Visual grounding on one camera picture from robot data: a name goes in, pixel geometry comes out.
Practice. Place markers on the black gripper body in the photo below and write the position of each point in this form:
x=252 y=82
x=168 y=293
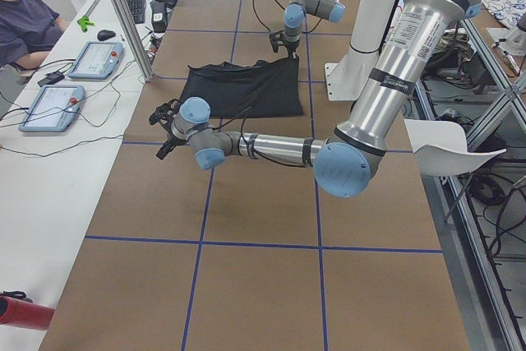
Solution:
x=290 y=45
x=171 y=140

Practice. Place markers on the black graphic t-shirt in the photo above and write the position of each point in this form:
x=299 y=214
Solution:
x=268 y=89

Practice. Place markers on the upper teach pendant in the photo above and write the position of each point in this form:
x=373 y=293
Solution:
x=96 y=61

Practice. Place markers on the teach pendant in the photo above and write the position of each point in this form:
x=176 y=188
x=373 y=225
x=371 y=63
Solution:
x=96 y=61
x=53 y=109

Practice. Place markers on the lower teach pendant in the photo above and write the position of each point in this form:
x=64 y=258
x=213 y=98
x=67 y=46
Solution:
x=53 y=109

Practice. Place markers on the black computer mouse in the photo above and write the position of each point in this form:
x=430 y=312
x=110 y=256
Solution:
x=104 y=35

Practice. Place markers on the black keyboard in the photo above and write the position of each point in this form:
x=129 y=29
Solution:
x=137 y=10

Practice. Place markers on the white chair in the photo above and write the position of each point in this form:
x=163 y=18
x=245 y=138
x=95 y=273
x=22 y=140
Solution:
x=441 y=148

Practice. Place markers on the person in blue shirt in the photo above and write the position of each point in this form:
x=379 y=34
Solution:
x=29 y=31

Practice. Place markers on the red bottle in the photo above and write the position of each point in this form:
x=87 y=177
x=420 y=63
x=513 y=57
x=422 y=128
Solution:
x=20 y=313

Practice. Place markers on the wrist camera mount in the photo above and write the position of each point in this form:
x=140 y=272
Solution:
x=276 y=40
x=165 y=113

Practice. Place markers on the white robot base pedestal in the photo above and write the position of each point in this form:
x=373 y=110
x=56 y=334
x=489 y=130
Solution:
x=346 y=78

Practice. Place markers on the aluminium frame post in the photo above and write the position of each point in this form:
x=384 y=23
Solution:
x=133 y=39

